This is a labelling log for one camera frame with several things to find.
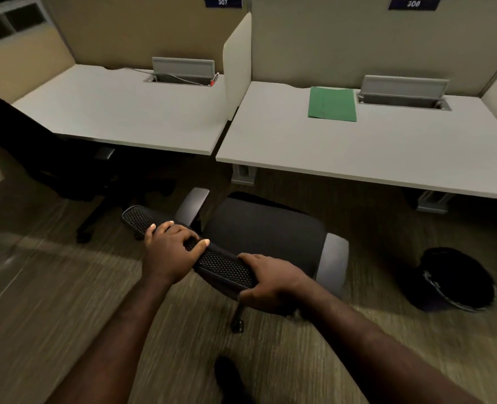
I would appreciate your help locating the person's right hand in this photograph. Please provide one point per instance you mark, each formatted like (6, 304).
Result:
(273, 286)

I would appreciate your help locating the person's left hand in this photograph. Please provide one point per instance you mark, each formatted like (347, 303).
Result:
(169, 256)

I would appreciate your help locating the person's left thumb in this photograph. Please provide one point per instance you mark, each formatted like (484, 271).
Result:
(200, 246)

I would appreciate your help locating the person's right thumb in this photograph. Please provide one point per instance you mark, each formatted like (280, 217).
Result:
(252, 295)

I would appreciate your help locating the black mesh office chair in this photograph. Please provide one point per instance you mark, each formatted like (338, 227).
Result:
(261, 239)

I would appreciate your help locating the person's right forearm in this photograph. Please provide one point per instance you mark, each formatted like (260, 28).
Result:
(383, 353)

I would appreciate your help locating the person's left forearm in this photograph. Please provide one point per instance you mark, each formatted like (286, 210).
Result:
(114, 349)

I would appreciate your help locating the grey desk leg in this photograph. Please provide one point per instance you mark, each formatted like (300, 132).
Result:
(433, 201)
(244, 174)

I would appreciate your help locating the person's black shoe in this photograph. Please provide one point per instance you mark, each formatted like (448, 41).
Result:
(227, 380)

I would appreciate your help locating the green paper folder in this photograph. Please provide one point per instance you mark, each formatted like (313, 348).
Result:
(332, 103)

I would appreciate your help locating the black waste bin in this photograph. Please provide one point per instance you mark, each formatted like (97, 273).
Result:
(456, 279)

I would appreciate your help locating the beige partition panel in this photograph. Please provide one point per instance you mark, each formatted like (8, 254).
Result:
(143, 31)
(370, 41)

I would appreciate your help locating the blue desk number sign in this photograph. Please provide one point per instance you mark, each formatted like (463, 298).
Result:
(223, 1)
(414, 2)

